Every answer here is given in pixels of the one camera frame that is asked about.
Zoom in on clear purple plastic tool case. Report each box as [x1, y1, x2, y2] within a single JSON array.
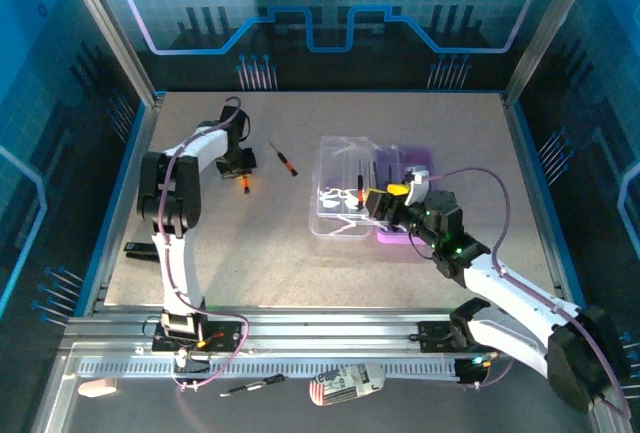
[[308, 135, 435, 246]]

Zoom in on black flat object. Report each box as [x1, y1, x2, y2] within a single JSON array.
[[123, 241, 157, 260]]

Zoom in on black controller box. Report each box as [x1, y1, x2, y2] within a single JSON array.
[[453, 355, 494, 387]]

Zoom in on printed black white pouch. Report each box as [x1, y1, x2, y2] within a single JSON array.
[[308, 362, 387, 407]]

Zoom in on black silver pen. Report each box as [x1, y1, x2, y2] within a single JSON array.
[[218, 373, 290, 399]]

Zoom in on pale pink eraser block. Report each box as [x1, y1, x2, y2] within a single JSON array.
[[77, 376, 119, 399]]

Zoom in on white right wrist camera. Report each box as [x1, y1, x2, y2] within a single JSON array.
[[402, 165, 432, 207]]

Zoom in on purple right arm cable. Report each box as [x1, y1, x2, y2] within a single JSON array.
[[422, 167, 632, 422]]

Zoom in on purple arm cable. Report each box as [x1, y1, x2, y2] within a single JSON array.
[[422, 167, 632, 422], [149, 96, 251, 394]]

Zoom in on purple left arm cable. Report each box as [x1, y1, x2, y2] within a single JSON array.
[[149, 96, 251, 394]]

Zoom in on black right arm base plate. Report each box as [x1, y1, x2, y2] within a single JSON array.
[[416, 320, 481, 354]]

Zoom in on aluminium mounting rail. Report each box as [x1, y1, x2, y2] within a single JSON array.
[[59, 304, 601, 355]]

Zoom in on aluminium frame post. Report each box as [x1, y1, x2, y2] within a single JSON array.
[[55, 0, 165, 110], [503, 0, 603, 105]]

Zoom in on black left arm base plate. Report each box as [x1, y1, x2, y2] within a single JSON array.
[[151, 320, 245, 354]]

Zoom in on grey slotted cable duct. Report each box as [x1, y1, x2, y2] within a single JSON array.
[[78, 356, 464, 380]]

